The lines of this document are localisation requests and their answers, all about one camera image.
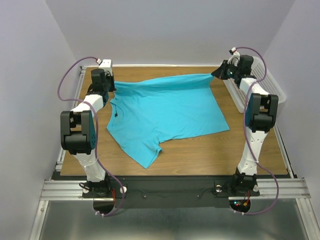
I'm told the white plastic basket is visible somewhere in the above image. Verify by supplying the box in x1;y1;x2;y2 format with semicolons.
223;56;287;113

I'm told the turquoise t shirt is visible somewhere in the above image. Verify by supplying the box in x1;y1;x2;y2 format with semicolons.
106;73;230;169

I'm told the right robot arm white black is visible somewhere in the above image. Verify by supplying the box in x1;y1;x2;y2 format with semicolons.
211;52;279;193

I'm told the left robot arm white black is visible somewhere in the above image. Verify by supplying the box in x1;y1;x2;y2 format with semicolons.
60;67;116;198

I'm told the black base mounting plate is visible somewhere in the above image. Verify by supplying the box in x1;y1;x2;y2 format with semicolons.
79;176;260;210

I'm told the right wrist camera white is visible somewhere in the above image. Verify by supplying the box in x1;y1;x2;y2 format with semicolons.
227;47;241;66

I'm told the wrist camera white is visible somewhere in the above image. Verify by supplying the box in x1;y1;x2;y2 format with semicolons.
97;58;113;73
227;47;241;66

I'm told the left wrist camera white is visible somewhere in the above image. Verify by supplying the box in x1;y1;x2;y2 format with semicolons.
97;58;113;73

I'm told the left aluminium frame rail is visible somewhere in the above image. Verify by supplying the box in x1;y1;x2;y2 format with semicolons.
55;67;86;171

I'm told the aluminium frame rail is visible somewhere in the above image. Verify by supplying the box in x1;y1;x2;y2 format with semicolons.
55;67;86;171
274;125;297;179
40;178;311;201

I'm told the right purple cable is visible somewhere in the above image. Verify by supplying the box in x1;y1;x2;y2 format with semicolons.
234;45;280;216

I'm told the right aluminium frame rail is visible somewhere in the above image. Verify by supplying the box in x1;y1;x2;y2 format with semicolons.
274;125;297;179

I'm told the front aluminium frame rail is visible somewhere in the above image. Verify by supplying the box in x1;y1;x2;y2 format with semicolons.
40;178;311;201

